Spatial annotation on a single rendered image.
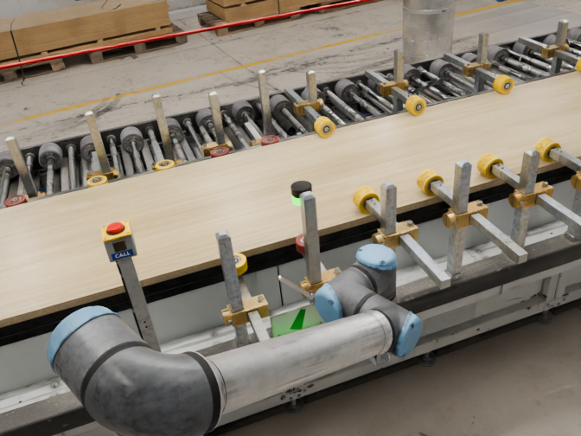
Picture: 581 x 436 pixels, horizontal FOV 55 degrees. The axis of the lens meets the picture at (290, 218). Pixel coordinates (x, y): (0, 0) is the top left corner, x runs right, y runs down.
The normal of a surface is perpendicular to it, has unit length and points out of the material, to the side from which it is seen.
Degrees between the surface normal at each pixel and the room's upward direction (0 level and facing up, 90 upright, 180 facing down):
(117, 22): 90
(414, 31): 90
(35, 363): 90
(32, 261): 0
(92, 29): 90
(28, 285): 0
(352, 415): 0
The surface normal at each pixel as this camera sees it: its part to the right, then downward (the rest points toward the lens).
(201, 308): 0.33, 0.50
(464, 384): -0.09, -0.83
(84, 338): -0.29, -0.67
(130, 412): -0.04, 0.10
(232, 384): 0.69, -0.25
